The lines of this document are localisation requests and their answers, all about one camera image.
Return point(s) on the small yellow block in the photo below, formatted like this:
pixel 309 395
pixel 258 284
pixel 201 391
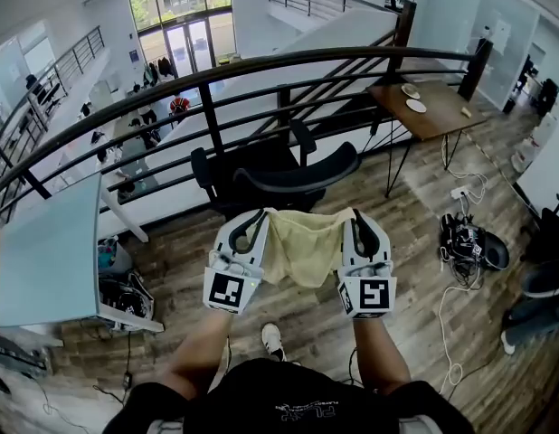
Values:
pixel 467 111

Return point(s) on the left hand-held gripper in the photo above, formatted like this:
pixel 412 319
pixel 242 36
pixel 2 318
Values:
pixel 227 289

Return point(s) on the person's left shoe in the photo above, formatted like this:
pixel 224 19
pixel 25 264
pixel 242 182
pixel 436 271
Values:
pixel 272 342

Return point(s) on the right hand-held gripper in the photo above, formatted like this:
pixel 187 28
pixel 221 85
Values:
pixel 372 294

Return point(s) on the wooden table with hairpin legs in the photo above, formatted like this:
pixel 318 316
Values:
pixel 442 116

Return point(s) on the pale yellow clothes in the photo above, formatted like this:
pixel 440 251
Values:
pixel 302 251

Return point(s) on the white and red machine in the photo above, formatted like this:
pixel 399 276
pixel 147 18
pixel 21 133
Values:
pixel 533 145

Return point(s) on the person's right forearm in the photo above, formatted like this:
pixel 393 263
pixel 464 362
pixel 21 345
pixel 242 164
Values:
pixel 379 355

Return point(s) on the glass entrance door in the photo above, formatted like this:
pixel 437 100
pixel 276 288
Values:
pixel 189 48

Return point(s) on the rack of dark coats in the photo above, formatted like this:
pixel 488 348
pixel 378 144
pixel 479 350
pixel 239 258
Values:
pixel 159 70

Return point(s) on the white plate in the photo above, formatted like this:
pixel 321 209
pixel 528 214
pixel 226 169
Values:
pixel 415 106

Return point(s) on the beige bowl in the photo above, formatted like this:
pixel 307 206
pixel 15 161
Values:
pixel 410 90

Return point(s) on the person's black shirt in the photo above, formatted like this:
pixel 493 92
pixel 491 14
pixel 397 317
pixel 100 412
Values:
pixel 288 396

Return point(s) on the white paper notice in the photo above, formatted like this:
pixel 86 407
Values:
pixel 501 36

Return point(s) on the black waste bin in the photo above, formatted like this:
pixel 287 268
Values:
pixel 508 106

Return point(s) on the blue wall sign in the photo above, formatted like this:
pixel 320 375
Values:
pixel 134 56

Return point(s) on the black power adapter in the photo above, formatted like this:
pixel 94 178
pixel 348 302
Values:
pixel 126 380

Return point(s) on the bin of colourful items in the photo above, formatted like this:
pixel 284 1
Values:
pixel 112 256

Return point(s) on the black mesh office chair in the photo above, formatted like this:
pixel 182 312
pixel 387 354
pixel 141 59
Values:
pixel 551 233

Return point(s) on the light blue desk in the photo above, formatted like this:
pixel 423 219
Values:
pixel 49 251

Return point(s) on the white power strip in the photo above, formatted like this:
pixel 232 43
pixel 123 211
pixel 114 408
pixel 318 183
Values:
pixel 460 193

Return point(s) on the black curved metal railing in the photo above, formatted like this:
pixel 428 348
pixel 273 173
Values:
pixel 211 116

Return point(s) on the dark wooden post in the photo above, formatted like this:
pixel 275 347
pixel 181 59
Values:
pixel 406 34
pixel 476 68

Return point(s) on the dark round helmet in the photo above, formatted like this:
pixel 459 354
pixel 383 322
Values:
pixel 496 251

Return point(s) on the pile of black gear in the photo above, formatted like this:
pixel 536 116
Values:
pixel 460 242

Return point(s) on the black and white gear bag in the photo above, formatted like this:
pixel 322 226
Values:
pixel 126 301

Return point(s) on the person's left forearm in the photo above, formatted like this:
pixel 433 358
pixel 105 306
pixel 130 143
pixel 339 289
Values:
pixel 198 355

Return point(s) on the black equipment frame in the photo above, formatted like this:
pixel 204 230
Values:
pixel 12 360

